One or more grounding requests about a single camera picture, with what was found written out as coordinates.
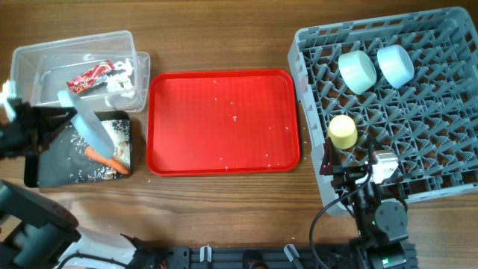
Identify orange carrot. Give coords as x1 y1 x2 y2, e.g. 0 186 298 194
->
84 146 130 175

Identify red snack wrapper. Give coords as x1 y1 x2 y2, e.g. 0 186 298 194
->
66 60 115 93

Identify black tray bin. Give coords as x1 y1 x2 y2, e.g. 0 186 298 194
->
23 111 132 188

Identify spilled rice and peanuts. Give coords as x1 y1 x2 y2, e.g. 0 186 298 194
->
68 120 131 183

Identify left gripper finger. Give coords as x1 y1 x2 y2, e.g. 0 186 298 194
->
39 114 75 152
35 107 77 122

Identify clear plastic bin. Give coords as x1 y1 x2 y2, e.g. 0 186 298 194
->
9 31 151 112

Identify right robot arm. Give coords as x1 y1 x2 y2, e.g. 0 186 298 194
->
309 137 409 268

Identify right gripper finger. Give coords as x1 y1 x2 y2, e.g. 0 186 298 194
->
367 134 383 153
320 137 341 176

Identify grey dishwasher rack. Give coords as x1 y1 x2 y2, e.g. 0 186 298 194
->
288 7 477 203

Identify yellow cup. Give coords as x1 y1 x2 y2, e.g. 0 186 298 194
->
327 115 358 149

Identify white tissue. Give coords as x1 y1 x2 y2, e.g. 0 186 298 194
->
114 58 134 76
106 72 135 99

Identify white tissue in bin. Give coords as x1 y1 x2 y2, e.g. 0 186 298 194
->
114 58 134 76

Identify light blue bowl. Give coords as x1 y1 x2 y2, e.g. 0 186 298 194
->
376 45 415 89

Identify green bowl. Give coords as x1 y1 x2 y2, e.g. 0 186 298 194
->
338 50 377 95

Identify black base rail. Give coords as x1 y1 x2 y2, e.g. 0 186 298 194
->
149 243 418 269

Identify light blue plate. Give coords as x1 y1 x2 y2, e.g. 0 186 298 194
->
58 90 115 159

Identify red serving tray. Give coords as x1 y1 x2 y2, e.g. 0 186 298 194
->
146 69 300 176

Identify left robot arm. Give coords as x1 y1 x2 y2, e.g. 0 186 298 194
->
1 98 160 268

